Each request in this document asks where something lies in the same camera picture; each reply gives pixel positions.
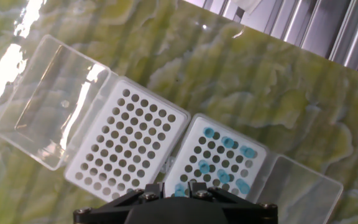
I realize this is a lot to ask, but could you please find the white paper sheet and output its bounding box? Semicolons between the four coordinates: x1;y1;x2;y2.
230;0;262;16

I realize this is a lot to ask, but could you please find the far white pipette tip box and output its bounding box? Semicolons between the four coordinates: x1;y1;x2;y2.
0;34;192;203

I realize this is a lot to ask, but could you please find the green marble pattern mat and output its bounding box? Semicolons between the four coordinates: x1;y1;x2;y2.
0;0;358;224

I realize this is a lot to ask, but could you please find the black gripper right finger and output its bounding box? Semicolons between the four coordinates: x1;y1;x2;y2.
188;181;279;224

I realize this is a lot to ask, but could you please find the white tip rack clear lid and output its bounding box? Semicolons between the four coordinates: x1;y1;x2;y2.
162;112;344;224

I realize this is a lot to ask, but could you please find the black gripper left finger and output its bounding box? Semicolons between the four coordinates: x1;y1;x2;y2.
72;182;166;224

